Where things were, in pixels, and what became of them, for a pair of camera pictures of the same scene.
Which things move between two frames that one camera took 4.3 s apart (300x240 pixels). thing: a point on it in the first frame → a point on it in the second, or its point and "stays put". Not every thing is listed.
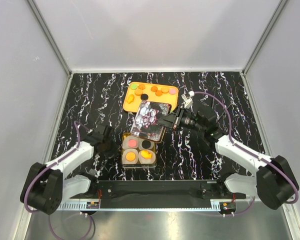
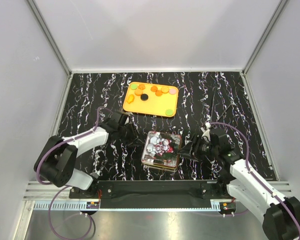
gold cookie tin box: (138, 152) → (161, 167)
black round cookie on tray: (144, 96) stays put
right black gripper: (167, 120) → (196, 140)
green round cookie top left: (133, 86) stays put
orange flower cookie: (141, 86) stays put
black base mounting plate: (158, 189) stays put
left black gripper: (114, 151) → (137, 142)
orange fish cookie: (131, 98) stays put
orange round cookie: (164, 89) stays put
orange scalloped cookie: (158, 93) stays put
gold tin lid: (145, 123) → (161, 148)
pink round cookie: (172, 91) stays put
